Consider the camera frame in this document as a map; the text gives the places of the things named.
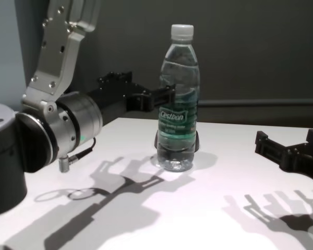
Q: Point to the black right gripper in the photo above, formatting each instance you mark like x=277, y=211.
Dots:
x=307, y=161

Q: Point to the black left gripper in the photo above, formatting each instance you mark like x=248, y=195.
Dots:
x=109, y=99

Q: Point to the clear water bottle green label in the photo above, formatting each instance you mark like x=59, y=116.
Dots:
x=178, y=78

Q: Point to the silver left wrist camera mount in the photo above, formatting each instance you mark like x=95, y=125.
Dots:
x=57, y=52

